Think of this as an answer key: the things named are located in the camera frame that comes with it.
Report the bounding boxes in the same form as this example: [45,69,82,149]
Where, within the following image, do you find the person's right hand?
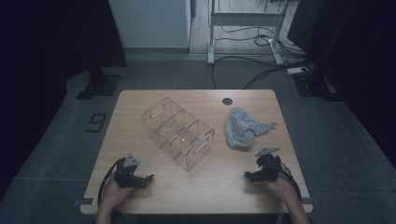
[264,174,297,203]

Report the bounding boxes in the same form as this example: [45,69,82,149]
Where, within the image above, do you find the black stand base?
[292,73,344,102]
[76,66,121,101]

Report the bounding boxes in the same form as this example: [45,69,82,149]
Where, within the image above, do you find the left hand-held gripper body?
[113,153,148,189]

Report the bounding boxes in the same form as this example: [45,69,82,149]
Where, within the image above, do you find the dark curtain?
[0,0,128,200]
[288,0,396,169]

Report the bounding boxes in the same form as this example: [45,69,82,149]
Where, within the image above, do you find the clear acrylic organizer box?
[142,96,216,173]

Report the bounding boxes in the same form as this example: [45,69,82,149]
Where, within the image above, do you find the person's left hand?
[98,176,138,209]

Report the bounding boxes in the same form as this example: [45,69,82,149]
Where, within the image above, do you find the grey striped cloth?
[225,107,277,149]

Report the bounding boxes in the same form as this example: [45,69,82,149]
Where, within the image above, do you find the white power strip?
[287,65,310,76]

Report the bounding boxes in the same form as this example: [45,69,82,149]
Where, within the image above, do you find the person's dark clothing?
[110,213,284,224]

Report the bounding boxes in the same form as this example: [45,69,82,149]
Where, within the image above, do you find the long black floor cable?
[211,55,293,90]
[242,60,311,91]

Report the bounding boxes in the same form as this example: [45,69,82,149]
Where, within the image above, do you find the tangle of black cables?
[214,25,307,60]

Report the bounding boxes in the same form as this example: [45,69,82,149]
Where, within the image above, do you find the left hand-held gripper black cable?
[97,158,126,207]

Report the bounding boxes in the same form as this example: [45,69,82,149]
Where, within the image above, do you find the white metal desk frame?
[206,0,290,65]

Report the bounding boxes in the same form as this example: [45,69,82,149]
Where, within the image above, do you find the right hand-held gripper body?
[254,147,283,183]

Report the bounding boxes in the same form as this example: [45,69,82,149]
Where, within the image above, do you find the right hand-held gripper black cable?
[274,163,304,203]

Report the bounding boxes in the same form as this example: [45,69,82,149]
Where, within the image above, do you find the white cabinet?
[107,0,192,49]

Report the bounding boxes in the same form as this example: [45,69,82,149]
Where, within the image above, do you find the hand-held gripper black cable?
[274,163,304,203]
[97,158,126,207]

